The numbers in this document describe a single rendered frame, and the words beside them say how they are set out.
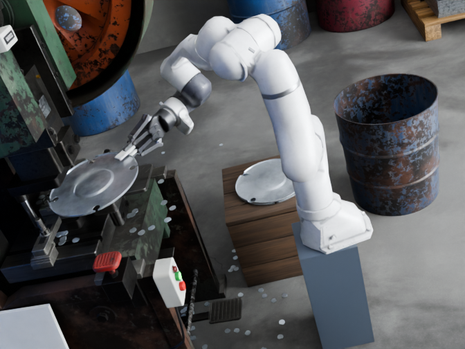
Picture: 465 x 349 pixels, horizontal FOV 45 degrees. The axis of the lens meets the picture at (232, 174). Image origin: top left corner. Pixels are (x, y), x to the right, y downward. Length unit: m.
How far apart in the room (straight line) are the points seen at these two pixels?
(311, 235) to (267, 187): 0.52
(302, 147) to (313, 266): 0.43
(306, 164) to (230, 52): 0.35
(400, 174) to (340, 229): 0.71
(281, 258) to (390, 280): 0.42
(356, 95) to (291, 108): 1.12
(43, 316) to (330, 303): 0.89
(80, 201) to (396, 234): 1.32
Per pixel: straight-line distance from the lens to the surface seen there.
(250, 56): 1.48
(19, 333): 1.85
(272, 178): 2.25
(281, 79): 1.46
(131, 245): 1.70
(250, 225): 2.14
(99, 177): 1.77
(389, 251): 2.37
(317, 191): 1.64
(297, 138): 1.51
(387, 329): 2.11
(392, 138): 2.28
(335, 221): 1.71
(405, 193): 2.46
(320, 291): 1.85
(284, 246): 2.22
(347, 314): 1.95
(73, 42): 1.97
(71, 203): 1.74
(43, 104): 1.68
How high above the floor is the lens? 1.64
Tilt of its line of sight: 33 degrees down
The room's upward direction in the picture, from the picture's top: 18 degrees counter-clockwise
